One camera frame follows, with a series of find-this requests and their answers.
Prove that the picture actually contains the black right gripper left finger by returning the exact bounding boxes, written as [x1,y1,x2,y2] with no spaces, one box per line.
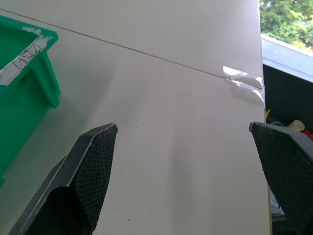
[7,123,118,235]

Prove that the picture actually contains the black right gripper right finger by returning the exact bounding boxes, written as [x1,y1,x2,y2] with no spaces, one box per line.
[248,121,313,235]

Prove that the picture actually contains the green plastic bin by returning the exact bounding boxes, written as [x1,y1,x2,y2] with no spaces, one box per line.
[0,15,62,189]

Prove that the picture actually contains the cream plastic cap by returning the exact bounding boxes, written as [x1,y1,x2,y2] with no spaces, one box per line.
[286,119,305,133]

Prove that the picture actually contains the white tape strip on table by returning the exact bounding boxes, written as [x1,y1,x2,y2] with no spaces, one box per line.
[223,66,265,107]

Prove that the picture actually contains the grey window sill ledge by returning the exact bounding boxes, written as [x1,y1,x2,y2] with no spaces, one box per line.
[260,33,313,84]

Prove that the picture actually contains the white tape label with writing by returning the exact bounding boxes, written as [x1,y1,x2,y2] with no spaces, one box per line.
[0,26,53,87]

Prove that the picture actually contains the green trees outside window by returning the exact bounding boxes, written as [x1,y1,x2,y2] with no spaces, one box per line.
[259,0,313,51]

